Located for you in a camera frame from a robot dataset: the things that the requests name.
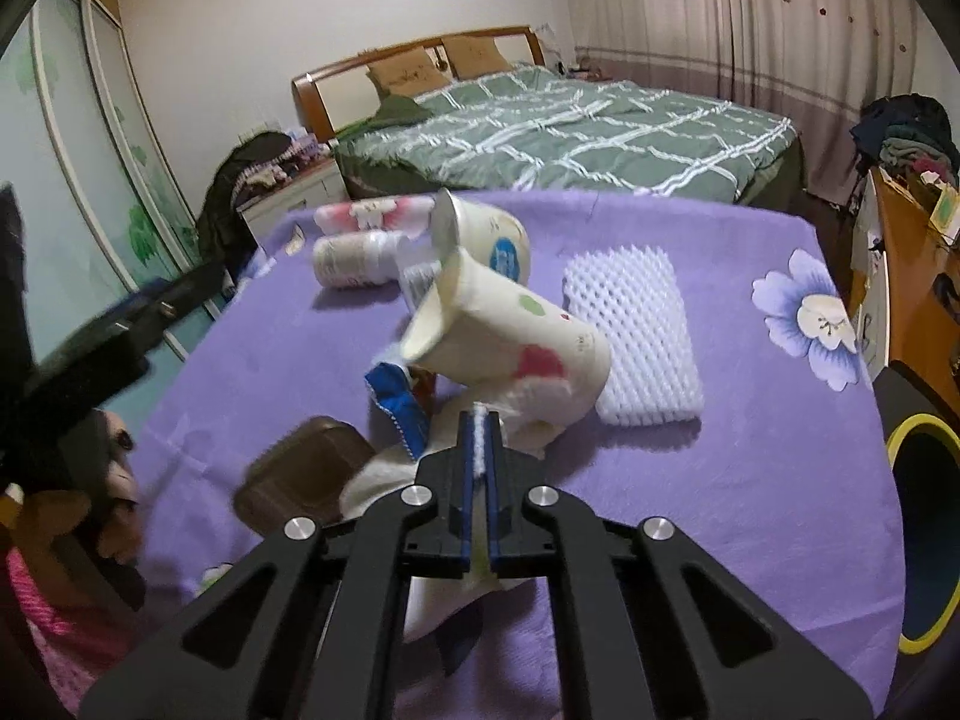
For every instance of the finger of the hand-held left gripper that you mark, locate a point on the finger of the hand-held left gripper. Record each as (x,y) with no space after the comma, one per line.
(172,300)

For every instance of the cream dotted paper cup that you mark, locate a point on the cream dotted paper cup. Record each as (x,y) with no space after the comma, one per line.
(510,330)

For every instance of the black bin with yellow rim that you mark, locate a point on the black bin with yellow rim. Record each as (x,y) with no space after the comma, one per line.
(930,510)

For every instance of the person's left hand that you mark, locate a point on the person's left hand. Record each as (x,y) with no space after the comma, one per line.
(52,514)

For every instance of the white pill bottle beige label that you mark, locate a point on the white pill bottle beige label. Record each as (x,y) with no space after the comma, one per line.
(352,259)

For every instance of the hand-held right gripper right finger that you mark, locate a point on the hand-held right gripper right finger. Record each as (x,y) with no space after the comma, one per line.
(493,480)

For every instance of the white nightstand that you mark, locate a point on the white nightstand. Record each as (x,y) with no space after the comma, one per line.
(300,195)

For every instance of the person's left forearm pink sleeve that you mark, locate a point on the person's left forearm pink sleeve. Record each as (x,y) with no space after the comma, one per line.
(52,615)

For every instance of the wardrobe with sliding doors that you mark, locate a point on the wardrobe with sliding doors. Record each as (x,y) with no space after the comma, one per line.
(97,165)

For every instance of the brown pillow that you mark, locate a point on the brown pillow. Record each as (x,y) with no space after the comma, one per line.
(409,73)
(474,56)

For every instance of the brown plastic container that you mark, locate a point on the brown plastic container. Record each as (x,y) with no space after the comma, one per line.
(300,472)

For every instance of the white cup with blue label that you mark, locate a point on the white cup with blue label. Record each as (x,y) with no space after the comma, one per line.
(480,229)

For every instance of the dark green pillow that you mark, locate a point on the dark green pillow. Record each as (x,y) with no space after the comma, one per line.
(401,109)

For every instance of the purple floral blanket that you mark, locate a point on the purple floral blanket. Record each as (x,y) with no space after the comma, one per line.
(750,502)

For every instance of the wooden desk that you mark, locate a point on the wooden desk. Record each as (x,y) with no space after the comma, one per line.
(911,315)

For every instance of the green box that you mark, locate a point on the green box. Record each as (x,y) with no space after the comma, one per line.
(946,210)

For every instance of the wooden bed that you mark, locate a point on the wooden bed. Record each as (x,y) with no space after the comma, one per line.
(311,94)

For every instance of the patterned fabric heap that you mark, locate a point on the patterned fabric heap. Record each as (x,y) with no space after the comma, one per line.
(289,161)

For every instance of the pile of dark clothes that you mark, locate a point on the pile of dark clothes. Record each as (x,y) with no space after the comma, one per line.
(907,135)

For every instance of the green plaid quilt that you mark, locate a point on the green plaid quilt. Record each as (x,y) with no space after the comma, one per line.
(562,135)

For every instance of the blue white cloth piece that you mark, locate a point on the blue white cloth piece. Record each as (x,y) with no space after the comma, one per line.
(397,405)

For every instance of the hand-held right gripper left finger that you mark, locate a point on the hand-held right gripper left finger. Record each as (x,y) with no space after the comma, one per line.
(469,469)

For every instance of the pink striped curtain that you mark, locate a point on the pink striped curtain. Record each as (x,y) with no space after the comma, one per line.
(712,15)

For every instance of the white foam fruit net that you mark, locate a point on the white foam fruit net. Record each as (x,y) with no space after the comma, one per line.
(637,330)

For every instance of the dark jacket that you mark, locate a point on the dark jacket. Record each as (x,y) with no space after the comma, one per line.
(225,202)

